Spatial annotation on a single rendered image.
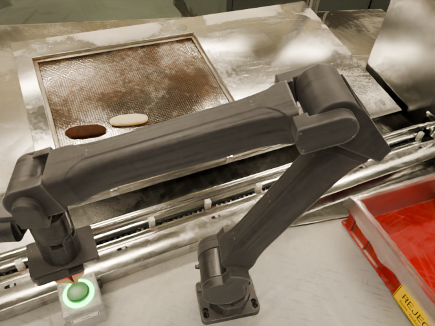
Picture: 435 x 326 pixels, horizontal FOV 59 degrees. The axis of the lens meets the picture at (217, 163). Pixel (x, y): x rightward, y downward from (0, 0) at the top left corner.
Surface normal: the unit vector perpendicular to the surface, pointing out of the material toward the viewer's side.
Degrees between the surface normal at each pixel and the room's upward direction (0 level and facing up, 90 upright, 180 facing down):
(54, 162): 19
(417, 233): 0
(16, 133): 0
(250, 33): 10
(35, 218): 90
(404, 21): 90
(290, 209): 89
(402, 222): 0
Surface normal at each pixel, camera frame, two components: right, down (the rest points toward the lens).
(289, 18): 0.13, -0.58
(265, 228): 0.07, 0.69
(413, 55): -0.91, 0.26
